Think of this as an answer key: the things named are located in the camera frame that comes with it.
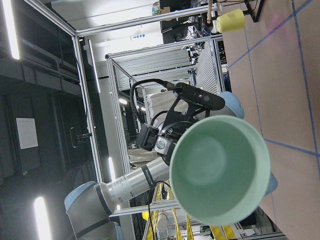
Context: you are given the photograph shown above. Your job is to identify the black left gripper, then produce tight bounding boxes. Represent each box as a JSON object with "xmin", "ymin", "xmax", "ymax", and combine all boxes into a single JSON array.
[{"xmin": 154, "ymin": 121, "xmax": 193, "ymax": 166}]

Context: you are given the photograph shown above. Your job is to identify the yellow cup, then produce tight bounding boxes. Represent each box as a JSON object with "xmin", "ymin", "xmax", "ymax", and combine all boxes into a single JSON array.
[{"xmin": 216, "ymin": 8, "xmax": 245, "ymax": 33}]

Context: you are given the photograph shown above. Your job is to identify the black wire cup rack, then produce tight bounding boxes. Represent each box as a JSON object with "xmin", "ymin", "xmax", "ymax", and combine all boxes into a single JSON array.
[{"xmin": 234, "ymin": 0, "xmax": 266, "ymax": 23}]

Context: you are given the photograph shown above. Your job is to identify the light green cup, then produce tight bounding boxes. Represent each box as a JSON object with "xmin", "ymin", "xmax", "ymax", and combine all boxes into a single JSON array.
[{"xmin": 169, "ymin": 115, "xmax": 271, "ymax": 226}]

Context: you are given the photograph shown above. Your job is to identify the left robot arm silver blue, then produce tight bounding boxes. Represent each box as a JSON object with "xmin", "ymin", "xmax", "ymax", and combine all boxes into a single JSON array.
[{"xmin": 64, "ymin": 90, "xmax": 279, "ymax": 240}]

